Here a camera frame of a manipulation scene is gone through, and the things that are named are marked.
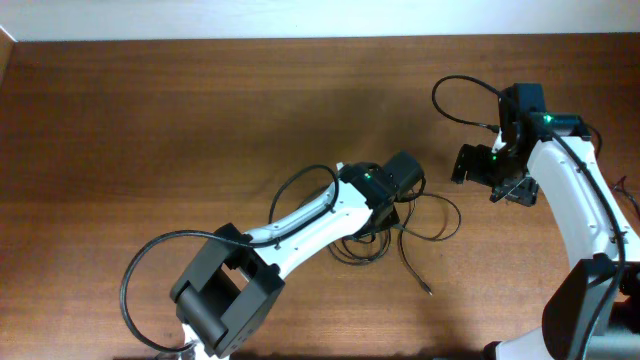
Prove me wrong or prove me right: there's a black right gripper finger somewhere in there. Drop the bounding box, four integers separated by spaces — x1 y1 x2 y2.
490 177 539 206
451 144 477 184

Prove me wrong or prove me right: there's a black USB-C cable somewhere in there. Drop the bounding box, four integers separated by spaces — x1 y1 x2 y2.
392 192 462 296

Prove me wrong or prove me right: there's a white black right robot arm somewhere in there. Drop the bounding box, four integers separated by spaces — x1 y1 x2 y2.
451 83 639 359

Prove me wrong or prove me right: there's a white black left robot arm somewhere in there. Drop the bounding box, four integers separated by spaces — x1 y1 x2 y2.
170 152 424 359

